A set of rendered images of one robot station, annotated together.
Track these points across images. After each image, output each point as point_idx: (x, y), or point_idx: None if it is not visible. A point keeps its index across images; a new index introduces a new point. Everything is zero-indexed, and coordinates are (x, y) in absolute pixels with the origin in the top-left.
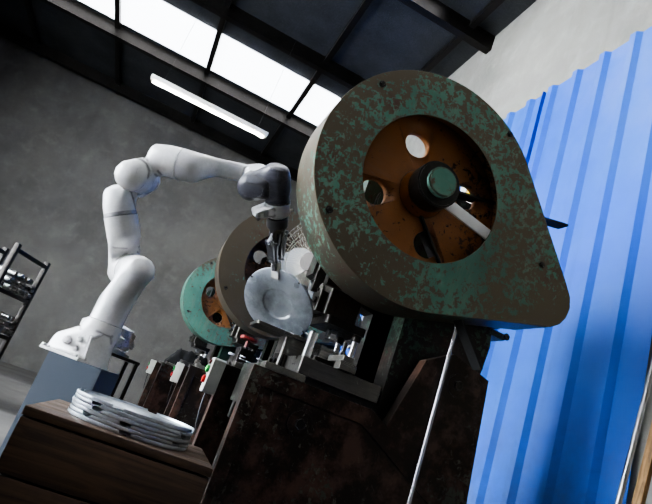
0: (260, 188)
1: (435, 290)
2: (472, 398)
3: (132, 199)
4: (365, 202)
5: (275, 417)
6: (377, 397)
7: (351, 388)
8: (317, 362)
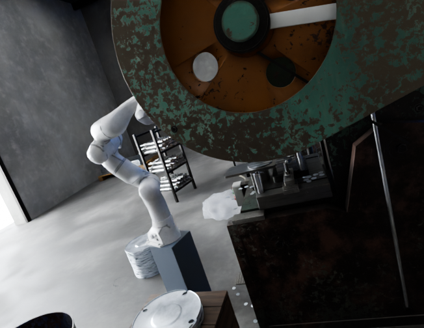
0: (147, 117)
1: (307, 122)
2: None
3: (115, 157)
4: (195, 98)
5: (261, 246)
6: (330, 192)
7: (305, 198)
8: (268, 196)
